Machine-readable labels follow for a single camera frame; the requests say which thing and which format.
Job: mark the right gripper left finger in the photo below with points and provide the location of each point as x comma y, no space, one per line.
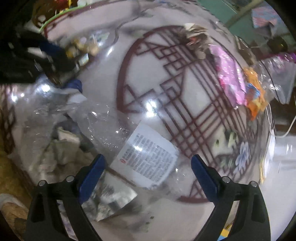
44,221

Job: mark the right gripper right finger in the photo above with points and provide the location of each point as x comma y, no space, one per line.
251,221

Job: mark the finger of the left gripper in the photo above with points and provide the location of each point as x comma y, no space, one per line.
73,84

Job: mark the teal kitchen cabinets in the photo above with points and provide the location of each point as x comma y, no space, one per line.
224,11

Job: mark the clear plastic bag with label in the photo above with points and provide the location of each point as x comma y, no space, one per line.
60,131

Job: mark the crumpled paper ball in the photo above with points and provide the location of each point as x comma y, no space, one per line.
197,39

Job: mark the orange blue candy wrapper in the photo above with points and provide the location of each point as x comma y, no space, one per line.
252,93

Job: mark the clear bag orange snacks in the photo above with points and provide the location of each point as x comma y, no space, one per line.
268,79

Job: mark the pink foil wrapper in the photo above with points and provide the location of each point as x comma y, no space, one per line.
230,76

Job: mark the clear plastic water bottle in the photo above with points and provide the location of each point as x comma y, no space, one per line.
279,69

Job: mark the plaid hanging towel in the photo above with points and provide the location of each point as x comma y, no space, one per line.
264,16

